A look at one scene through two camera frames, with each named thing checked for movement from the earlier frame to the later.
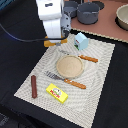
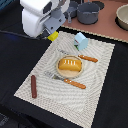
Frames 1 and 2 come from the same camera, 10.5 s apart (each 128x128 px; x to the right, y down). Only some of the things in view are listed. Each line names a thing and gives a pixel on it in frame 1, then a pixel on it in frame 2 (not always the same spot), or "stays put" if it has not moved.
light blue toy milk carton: x=81 y=42 stays put
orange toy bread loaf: x=47 y=43 -> x=72 y=64
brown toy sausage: x=33 y=86 stays put
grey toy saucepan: x=70 y=8 stays put
